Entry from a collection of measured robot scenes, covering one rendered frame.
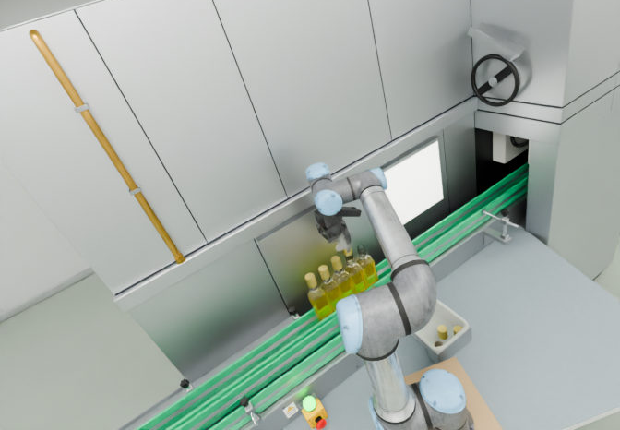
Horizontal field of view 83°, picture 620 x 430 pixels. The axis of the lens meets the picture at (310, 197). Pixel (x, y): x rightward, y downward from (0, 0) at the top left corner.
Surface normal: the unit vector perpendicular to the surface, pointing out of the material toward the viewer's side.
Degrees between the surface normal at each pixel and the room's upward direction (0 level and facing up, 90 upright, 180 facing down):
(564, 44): 90
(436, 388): 7
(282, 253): 90
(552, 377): 0
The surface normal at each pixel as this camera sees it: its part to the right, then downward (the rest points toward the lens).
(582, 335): -0.27, -0.81
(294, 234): 0.48, 0.35
